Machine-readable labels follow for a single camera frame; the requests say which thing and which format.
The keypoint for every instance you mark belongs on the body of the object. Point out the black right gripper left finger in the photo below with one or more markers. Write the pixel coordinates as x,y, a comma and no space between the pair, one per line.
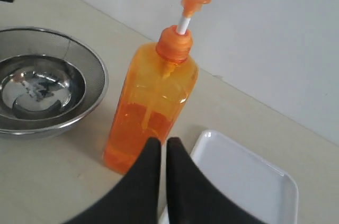
135,197

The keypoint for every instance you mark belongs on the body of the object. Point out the small stainless steel bowl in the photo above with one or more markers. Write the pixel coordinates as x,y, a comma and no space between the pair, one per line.
36,87

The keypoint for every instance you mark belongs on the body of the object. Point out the orange pump soap bottle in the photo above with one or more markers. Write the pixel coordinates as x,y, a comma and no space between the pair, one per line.
159,81

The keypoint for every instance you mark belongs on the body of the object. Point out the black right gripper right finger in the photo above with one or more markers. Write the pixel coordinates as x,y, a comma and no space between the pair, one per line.
191,197

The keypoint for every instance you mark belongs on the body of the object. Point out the steel mesh colander bowl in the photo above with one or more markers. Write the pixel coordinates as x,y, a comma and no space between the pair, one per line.
29,40

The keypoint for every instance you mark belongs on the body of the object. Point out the white rectangular plastic tray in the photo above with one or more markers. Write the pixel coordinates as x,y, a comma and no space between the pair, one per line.
257,186

